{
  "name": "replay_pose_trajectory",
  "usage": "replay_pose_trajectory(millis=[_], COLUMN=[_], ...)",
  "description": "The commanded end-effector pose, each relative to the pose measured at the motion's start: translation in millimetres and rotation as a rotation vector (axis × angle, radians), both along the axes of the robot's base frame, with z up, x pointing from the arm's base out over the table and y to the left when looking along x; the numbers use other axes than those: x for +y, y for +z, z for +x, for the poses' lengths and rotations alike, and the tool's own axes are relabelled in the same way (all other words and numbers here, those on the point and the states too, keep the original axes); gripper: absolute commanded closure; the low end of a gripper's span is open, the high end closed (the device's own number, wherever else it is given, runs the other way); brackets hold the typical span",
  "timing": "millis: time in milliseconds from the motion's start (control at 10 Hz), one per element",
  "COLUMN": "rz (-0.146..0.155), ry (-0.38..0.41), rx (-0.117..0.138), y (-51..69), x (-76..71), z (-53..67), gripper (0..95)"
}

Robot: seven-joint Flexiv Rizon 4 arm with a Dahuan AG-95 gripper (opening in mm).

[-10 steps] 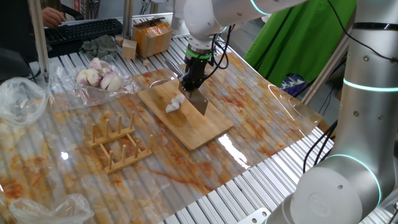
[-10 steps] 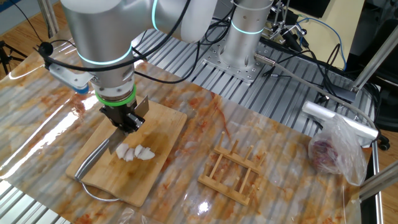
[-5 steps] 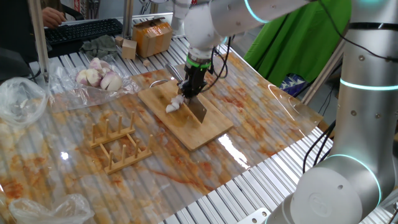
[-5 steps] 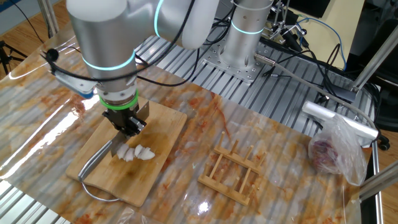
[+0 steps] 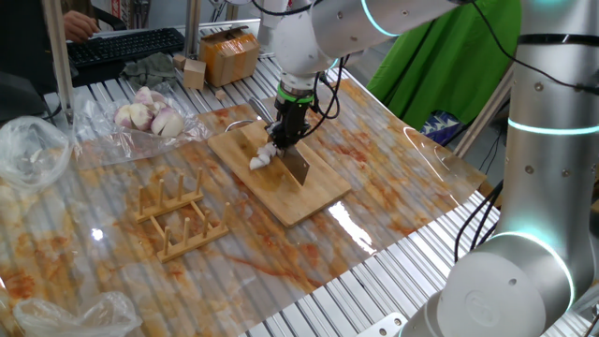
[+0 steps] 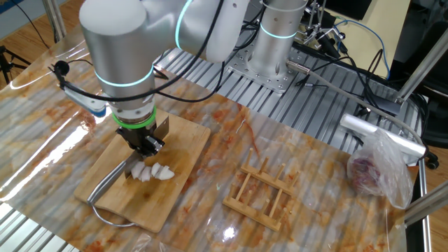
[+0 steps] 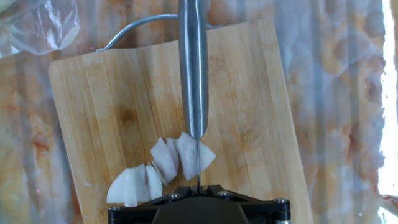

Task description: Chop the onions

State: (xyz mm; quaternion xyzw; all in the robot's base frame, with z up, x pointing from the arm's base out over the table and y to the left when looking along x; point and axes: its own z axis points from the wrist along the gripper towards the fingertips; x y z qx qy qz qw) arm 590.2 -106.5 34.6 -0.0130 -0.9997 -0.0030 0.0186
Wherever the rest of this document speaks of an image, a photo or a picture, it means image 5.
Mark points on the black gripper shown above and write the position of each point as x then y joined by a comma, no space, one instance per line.
291,116

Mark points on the steel cleaver knife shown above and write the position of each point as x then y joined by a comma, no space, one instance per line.
297,166

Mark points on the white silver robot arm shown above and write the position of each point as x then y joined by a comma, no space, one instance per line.
421,19

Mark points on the clear plastic bag with onions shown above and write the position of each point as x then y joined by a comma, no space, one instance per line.
107,140

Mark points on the bare person hand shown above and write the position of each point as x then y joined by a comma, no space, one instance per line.
79,25

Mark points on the bamboo cutting board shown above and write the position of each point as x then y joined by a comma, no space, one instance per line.
281,196

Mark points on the tiny wooden block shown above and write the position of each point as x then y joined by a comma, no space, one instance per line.
220,94

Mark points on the marble pattern plastic mat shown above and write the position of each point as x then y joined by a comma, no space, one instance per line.
374,154

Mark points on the taped cardboard box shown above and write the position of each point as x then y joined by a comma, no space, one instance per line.
229,58

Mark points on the peeled purple white onion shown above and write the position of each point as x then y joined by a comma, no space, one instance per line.
159,102
143,95
167,122
134,116

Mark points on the small wooden block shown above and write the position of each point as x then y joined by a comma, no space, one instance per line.
179,62

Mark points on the wooden peg rack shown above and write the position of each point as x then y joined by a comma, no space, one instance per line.
187,245

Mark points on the grey cloth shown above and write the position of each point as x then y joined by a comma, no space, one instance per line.
152,70

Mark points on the blue white patterned bag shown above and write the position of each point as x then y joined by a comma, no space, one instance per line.
440,128

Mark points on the green cloth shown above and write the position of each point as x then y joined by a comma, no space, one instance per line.
444,79

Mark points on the black computer keyboard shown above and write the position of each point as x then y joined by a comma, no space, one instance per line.
131,47

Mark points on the crumpled clear plastic bag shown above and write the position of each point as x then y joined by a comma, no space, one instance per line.
28,154

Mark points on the plastic bag with meat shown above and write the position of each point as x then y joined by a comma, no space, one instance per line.
93,318

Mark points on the person torso black shirt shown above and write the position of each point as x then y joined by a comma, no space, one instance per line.
21,47

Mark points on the aluminium frame post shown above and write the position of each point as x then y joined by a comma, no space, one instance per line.
482,121
193,28
58,56

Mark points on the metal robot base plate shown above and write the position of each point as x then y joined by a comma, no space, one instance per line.
384,327

